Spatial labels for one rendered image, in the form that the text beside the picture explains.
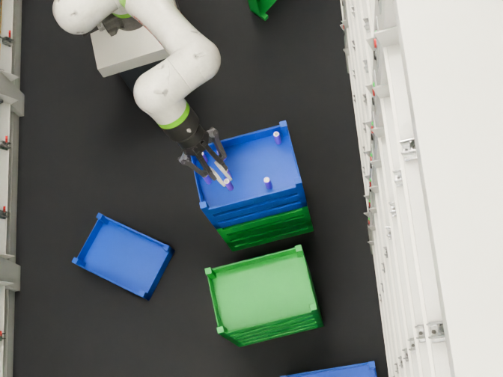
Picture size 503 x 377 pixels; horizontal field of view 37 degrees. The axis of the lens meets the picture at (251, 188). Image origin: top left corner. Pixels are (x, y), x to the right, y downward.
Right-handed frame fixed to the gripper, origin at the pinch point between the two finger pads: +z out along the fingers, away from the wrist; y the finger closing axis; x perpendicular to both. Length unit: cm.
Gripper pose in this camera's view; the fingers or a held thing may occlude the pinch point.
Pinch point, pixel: (220, 173)
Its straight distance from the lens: 205.7
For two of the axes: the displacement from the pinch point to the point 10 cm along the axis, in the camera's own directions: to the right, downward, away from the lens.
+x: 5.5, 4.8, -6.9
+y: -7.2, 6.8, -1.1
